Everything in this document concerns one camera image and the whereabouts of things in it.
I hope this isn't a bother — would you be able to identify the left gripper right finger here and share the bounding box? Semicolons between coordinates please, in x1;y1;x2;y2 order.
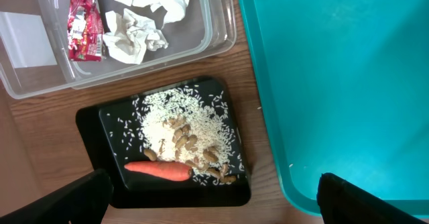
316;173;424;224

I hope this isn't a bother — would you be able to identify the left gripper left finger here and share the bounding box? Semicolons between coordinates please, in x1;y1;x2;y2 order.
1;169;113;224

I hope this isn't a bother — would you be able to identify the orange carrot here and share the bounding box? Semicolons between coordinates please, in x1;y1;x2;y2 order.
124;161;193;182

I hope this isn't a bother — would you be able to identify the pile of rice and nuts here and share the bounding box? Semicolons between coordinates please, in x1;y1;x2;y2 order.
109;85;245;187

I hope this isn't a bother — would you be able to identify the red snack wrapper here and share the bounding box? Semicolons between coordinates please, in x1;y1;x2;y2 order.
67;0;104;62

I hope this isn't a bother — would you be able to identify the black plastic tray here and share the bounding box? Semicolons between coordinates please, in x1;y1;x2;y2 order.
76;76;251;209

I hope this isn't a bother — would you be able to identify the teal plastic tray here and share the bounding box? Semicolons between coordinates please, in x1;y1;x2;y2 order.
239;0;428;218

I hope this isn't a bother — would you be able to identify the clear plastic bin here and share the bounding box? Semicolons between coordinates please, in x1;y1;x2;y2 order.
1;0;237;99

